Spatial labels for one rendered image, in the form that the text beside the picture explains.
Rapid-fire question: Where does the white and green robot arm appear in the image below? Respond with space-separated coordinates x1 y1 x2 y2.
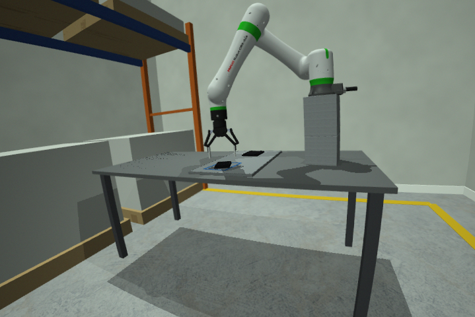
207 3 357 122

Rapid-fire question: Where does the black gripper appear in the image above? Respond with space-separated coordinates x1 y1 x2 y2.
204 121 239 159

